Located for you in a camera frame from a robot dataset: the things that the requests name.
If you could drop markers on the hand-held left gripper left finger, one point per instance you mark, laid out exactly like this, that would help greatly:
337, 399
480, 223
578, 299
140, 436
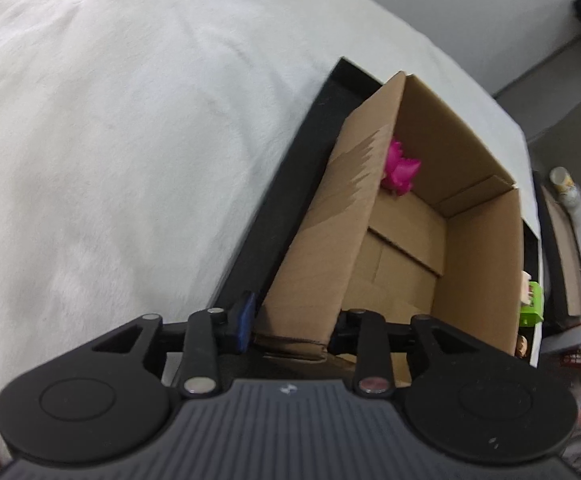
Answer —
244, 322

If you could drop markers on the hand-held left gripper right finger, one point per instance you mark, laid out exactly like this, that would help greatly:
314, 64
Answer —
344, 331

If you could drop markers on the brown cardboard box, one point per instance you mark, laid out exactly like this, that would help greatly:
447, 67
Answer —
475, 270

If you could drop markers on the black tray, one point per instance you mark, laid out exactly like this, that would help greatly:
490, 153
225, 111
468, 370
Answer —
290, 180

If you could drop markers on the pink dinosaur toy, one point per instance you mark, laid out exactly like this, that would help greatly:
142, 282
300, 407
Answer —
400, 170

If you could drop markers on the green toy block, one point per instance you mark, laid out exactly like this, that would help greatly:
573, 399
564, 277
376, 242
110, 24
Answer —
533, 305

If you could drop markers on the red snack packet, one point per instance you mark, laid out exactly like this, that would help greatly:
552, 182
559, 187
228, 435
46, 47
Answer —
573, 357

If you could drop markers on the dark framed wooden chair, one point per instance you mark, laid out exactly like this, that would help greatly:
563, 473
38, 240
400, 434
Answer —
568, 260

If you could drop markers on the white drink bottle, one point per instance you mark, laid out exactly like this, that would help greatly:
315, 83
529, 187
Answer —
565, 187

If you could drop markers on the grey padded panel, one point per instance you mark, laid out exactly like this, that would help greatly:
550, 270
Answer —
560, 110

